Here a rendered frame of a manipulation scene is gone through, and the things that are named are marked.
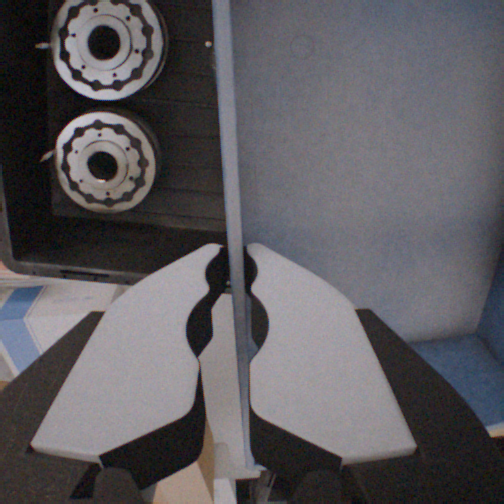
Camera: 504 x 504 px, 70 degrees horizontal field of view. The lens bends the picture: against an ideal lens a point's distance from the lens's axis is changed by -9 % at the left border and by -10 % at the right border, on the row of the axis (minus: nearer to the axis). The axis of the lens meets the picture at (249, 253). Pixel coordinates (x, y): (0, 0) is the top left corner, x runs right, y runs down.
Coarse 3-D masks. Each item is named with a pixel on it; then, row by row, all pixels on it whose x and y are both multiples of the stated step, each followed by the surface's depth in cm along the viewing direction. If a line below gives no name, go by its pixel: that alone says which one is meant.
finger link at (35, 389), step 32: (96, 320) 9; (64, 352) 8; (32, 384) 7; (0, 416) 6; (32, 416) 6; (0, 448) 6; (32, 448) 6; (0, 480) 5; (32, 480) 5; (64, 480) 5
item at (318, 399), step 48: (288, 288) 10; (288, 336) 8; (336, 336) 8; (288, 384) 7; (336, 384) 7; (384, 384) 7; (288, 432) 6; (336, 432) 6; (384, 432) 6; (288, 480) 7
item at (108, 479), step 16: (96, 480) 5; (112, 480) 5; (128, 480) 5; (304, 480) 5; (320, 480) 5; (336, 480) 5; (96, 496) 5; (112, 496) 5; (128, 496) 5; (304, 496) 5; (320, 496) 5; (336, 496) 5
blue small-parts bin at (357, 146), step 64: (256, 0) 13; (320, 0) 13; (384, 0) 13; (448, 0) 13; (256, 64) 14; (320, 64) 15; (384, 64) 15; (448, 64) 15; (256, 128) 16; (320, 128) 16; (384, 128) 16; (448, 128) 16; (256, 192) 17; (320, 192) 17; (384, 192) 17; (448, 192) 18; (320, 256) 19; (384, 256) 19; (448, 256) 19; (384, 320) 21; (448, 320) 22
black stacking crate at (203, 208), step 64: (0, 0) 24; (64, 0) 32; (192, 0) 33; (0, 64) 26; (192, 64) 36; (192, 128) 39; (64, 192) 41; (192, 192) 42; (64, 256) 35; (128, 256) 37
